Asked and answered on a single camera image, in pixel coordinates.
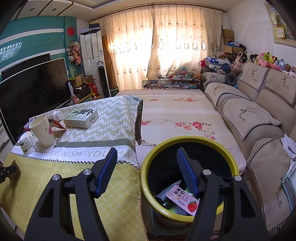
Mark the glass coffee table with books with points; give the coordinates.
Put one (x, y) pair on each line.
(171, 82)

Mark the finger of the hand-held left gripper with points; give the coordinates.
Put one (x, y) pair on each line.
(12, 171)

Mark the tall brown cardboard panel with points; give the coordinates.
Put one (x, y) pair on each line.
(108, 60)

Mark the black bin with yellow rim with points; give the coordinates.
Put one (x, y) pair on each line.
(161, 171)

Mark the pink strawberry milk carton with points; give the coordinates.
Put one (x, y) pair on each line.
(182, 200)

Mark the white standing air conditioner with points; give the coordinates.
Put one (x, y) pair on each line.
(92, 51)

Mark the beige sofa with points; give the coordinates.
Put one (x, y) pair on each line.
(261, 115)

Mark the red canister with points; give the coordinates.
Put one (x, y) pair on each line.
(93, 88)

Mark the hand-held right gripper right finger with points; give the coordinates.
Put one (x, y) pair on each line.
(187, 171)

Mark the white papers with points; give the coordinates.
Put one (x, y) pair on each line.
(289, 148)

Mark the hanging flower decoration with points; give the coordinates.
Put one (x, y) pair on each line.
(74, 52)

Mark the pile of plush toys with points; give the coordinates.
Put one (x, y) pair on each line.
(268, 61)

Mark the dark grey round cushion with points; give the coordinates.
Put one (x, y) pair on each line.
(230, 78)

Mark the white drawer cabinet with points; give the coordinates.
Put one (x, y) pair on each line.
(3, 136)

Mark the clear plastic bag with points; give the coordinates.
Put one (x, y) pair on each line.
(290, 183)

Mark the white plastic container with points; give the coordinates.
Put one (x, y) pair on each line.
(26, 143)

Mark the large black television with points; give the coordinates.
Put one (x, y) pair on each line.
(34, 97)

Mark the blue star print bag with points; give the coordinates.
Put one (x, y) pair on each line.
(216, 62)

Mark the white paper cup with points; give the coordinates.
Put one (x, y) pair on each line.
(42, 131)

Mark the small black television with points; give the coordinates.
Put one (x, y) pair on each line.
(25, 63)

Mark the teal television stand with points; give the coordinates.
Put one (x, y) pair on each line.
(89, 98)

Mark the white floral bed sheet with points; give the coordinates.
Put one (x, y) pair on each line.
(180, 111)

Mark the open cardboard box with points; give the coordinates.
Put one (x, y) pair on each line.
(81, 80)

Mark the framed wall picture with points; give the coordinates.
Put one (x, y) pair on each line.
(282, 25)

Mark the stack of cardboard boxes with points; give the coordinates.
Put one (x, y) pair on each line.
(227, 37)

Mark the white and black tower fan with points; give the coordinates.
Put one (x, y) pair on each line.
(103, 81)

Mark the red snack packet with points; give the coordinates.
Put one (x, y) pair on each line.
(56, 125)

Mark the dark boxes on air conditioner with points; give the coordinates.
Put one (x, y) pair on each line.
(94, 26)

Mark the black tube with white print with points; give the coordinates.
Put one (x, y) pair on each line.
(70, 89)

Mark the dark green box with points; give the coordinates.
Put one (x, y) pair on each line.
(115, 91)

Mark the white paper napkin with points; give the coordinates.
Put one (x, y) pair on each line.
(49, 147)

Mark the green and white carton box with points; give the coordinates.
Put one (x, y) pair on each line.
(81, 119)

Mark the brown curtain rod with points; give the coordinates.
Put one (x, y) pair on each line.
(161, 5)

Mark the red round wall ornament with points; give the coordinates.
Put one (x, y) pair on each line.
(71, 31)

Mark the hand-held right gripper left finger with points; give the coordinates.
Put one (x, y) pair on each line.
(105, 171)

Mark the cream embroidered curtain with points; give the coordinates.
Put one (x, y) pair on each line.
(185, 41)
(127, 51)

